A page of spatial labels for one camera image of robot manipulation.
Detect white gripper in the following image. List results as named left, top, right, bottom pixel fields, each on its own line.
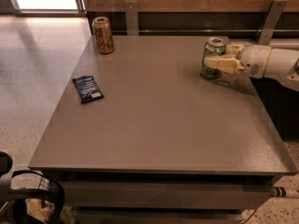
left=204, top=44, right=272, bottom=78

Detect green soda can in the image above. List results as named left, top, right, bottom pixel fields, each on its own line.
left=201, top=36, right=226, bottom=79

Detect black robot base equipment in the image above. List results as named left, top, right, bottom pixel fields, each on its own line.
left=0, top=151, right=64, bottom=224

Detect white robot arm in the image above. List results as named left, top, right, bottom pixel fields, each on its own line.
left=204, top=45, right=299, bottom=91

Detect orange-brown soda can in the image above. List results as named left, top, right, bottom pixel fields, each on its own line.
left=93, top=17, right=115, bottom=54

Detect blue rxbar wrapper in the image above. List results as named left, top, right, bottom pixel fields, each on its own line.
left=72, top=76, right=104, bottom=104

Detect grey drawer cabinet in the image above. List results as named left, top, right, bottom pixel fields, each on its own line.
left=30, top=36, right=296, bottom=224

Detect right metal wall bracket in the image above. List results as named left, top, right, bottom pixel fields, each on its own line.
left=255, top=0, right=288, bottom=46

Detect metal wall bracket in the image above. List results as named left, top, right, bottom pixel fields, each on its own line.
left=124, top=0, right=139, bottom=35
left=255, top=0, right=288, bottom=46

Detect left metal wall bracket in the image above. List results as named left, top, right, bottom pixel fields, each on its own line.
left=124, top=0, right=139, bottom=35

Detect grey drawer handle bar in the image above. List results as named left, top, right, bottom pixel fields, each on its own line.
left=271, top=187, right=299, bottom=199

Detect glass door frame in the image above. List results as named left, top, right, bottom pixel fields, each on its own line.
left=8, top=0, right=85, bottom=16

